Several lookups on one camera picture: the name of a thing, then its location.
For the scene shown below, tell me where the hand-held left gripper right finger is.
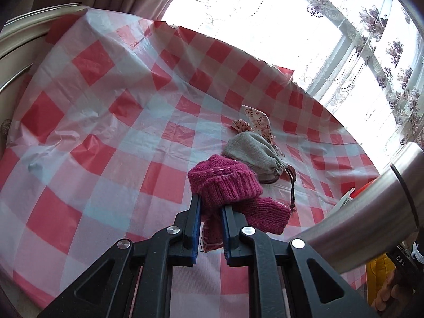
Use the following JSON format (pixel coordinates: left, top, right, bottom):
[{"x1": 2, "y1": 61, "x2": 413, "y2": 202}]
[{"x1": 221, "y1": 205, "x2": 380, "y2": 318}]

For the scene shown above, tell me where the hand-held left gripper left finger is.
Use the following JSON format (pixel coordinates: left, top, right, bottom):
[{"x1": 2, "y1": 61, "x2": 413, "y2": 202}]
[{"x1": 36, "y1": 194, "x2": 202, "y2": 318}]

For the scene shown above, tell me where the magenta knitted hat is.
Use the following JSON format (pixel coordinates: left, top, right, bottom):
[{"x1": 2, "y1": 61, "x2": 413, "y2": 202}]
[{"x1": 188, "y1": 154, "x2": 292, "y2": 252}]

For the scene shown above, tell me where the person's right hand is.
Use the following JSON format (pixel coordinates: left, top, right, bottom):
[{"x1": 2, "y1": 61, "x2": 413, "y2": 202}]
[{"x1": 378, "y1": 267, "x2": 407, "y2": 313}]

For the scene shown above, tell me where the yellow leather chair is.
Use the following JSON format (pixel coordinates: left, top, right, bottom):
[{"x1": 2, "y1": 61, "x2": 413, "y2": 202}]
[{"x1": 365, "y1": 252, "x2": 398, "y2": 312}]

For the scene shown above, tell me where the stainless steel thermos flask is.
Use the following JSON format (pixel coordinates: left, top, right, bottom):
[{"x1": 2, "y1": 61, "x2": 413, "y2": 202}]
[{"x1": 310, "y1": 142, "x2": 424, "y2": 274}]

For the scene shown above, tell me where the red plastic thermos jug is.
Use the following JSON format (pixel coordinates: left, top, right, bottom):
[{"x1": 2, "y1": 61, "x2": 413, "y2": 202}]
[{"x1": 351, "y1": 175, "x2": 381, "y2": 197}]

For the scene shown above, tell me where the white wet wipes pack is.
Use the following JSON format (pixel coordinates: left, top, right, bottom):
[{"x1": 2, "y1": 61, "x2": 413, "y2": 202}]
[{"x1": 336, "y1": 187, "x2": 356, "y2": 211}]

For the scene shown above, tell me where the pink white checked plastic tablecloth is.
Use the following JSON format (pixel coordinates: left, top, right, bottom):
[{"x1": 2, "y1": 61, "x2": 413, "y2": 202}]
[{"x1": 0, "y1": 8, "x2": 381, "y2": 312}]

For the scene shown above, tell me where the sheer embroidered lace curtain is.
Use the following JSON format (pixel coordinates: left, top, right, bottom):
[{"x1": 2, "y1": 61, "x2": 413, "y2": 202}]
[{"x1": 159, "y1": 0, "x2": 424, "y2": 173}]

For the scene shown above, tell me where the cream cabinet with silver trim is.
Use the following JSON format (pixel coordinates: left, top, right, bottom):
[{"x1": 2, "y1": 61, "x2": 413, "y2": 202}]
[{"x1": 0, "y1": 3, "x2": 87, "y2": 146}]

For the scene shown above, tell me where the grey drawstring pouch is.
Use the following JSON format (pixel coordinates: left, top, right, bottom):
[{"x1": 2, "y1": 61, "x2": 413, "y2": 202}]
[{"x1": 221, "y1": 131, "x2": 297, "y2": 214}]

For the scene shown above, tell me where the floral fabric hair tie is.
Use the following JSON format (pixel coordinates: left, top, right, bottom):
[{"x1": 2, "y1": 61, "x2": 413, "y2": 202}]
[{"x1": 231, "y1": 105, "x2": 286, "y2": 158}]

